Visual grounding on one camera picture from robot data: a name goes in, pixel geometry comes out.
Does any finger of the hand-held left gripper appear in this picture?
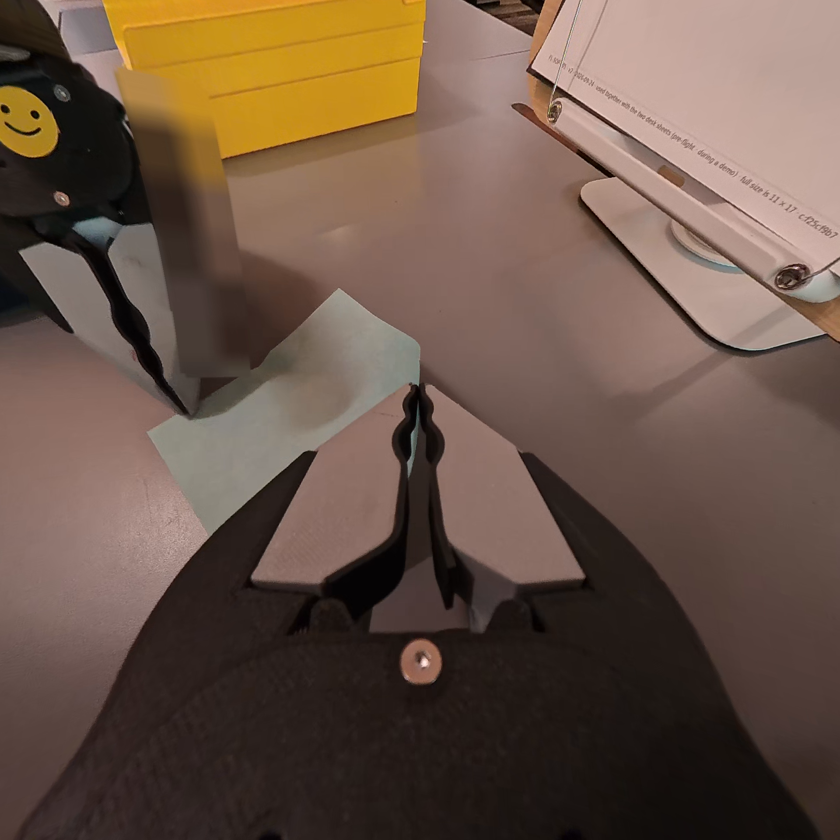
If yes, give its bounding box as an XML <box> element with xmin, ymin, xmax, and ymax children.
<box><xmin>108</xmin><ymin>223</ymin><xmax>201</xmax><ymax>416</ymax></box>
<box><xmin>18</xmin><ymin>226</ymin><xmax>193</xmax><ymax>418</ymax></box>

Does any light green paper sheet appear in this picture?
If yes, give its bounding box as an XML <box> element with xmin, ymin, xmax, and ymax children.
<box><xmin>147</xmin><ymin>289</ymin><xmax>422</xmax><ymax>534</ymax></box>

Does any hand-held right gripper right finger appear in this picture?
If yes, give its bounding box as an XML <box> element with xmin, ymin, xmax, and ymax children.
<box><xmin>420</xmin><ymin>382</ymin><xmax>586</xmax><ymax>636</ymax></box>

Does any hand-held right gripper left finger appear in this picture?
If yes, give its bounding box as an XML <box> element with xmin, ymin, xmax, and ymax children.
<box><xmin>249</xmin><ymin>382</ymin><xmax>421</xmax><ymax>622</ymax></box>

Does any white printed paper sheet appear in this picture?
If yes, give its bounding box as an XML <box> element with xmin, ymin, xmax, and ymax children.
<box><xmin>529</xmin><ymin>0</ymin><xmax>840</xmax><ymax>261</ymax></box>

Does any yellow plastic storage box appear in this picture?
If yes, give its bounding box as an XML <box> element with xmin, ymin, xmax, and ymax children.
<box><xmin>101</xmin><ymin>0</ymin><xmax>427</xmax><ymax>160</ymax></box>

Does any metal wire page clip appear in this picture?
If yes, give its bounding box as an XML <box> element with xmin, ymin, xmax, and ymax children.
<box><xmin>773</xmin><ymin>255</ymin><xmax>840</xmax><ymax>291</ymax></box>
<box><xmin>546</xmin><ymin>0</ymin><xmax>608</xmax><ymax>124</ymax></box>

